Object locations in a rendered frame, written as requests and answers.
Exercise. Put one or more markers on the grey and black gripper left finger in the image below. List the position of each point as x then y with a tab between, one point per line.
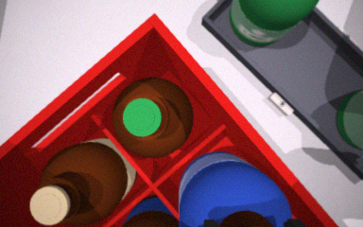
210	223

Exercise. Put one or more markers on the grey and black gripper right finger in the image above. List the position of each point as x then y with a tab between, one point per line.
294	222

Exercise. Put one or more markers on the dark grey rectangular tray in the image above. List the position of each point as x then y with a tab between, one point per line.
315	63

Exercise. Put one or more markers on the brown bottle with green cap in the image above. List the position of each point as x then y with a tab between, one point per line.
152	117

